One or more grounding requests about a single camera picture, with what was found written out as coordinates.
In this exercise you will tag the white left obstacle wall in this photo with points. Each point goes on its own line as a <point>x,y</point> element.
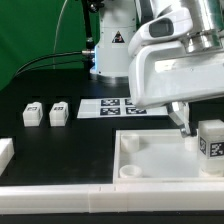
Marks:
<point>6,153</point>

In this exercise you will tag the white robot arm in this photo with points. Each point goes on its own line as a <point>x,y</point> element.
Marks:
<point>127,26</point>

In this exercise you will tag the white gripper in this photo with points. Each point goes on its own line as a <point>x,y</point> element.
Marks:
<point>163,73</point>

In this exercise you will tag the white obstacle wall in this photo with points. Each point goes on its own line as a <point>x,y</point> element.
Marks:
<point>112,198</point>
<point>6,153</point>

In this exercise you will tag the white square tabletop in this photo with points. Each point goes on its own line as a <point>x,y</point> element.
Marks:
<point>144,156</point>

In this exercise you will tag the white front obstacle wall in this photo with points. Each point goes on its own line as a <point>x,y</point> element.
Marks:
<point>112,198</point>

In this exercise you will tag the white sheet with tags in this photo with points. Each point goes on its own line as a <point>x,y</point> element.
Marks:
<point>114,107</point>

